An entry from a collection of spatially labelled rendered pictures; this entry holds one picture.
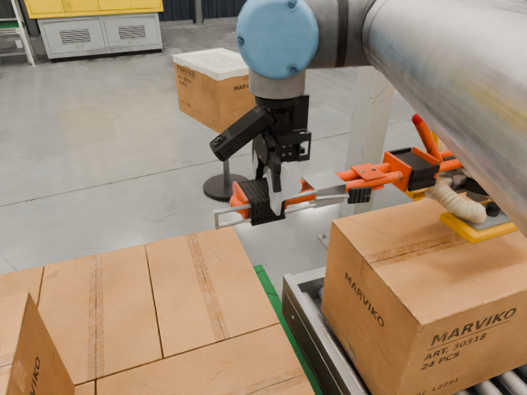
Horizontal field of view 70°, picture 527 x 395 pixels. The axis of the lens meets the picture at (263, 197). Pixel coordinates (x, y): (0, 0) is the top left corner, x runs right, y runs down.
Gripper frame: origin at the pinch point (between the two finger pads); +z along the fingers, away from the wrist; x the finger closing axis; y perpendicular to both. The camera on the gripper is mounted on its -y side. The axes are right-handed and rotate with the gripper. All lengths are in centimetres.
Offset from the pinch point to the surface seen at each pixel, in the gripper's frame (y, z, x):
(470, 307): 42, 27, -19
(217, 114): 31, 48, 170
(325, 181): 12.8, -1.3, -0.3
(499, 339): 58, 46, -19
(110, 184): -49, 123, 240
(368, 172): 22.8, -1.0, 0.1
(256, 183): -0.9, -2.2, 2.4
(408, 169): 30.3, -2.0, -3.1
